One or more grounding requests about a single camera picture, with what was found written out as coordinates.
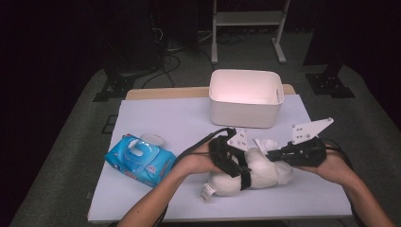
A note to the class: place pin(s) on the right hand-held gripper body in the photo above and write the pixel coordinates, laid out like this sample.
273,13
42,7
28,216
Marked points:
307,154

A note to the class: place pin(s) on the blue wet wipes pack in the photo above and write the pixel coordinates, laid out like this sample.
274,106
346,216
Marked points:
126,162

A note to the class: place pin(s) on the white plastic storage box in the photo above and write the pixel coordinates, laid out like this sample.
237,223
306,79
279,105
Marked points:
246,110

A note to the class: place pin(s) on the white wet wipe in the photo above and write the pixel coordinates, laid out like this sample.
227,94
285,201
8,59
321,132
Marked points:
266,144

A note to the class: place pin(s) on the dark floor socket plate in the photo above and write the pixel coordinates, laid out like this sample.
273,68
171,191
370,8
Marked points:
109,124

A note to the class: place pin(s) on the black stand base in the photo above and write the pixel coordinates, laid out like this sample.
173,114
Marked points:
115,86
329,83

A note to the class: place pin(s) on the person's left hand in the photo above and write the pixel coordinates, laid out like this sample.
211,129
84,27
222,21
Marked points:
197,162

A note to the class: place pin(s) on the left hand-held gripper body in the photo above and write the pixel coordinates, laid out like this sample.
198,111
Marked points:
219,151

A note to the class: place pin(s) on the white metal stand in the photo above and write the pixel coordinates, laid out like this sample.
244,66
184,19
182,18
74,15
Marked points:
249,18

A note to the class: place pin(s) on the panda plush toy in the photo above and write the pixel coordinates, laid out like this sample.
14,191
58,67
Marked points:
268,173

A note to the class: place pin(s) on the person's right hand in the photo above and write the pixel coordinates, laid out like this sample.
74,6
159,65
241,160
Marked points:
335,167

